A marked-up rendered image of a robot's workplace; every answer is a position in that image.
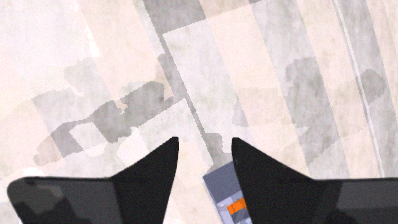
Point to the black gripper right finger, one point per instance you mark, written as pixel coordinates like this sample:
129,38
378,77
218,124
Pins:
277,194

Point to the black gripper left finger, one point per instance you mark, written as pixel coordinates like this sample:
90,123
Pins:
138,194

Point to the orange block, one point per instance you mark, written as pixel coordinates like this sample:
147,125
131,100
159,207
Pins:
233,207

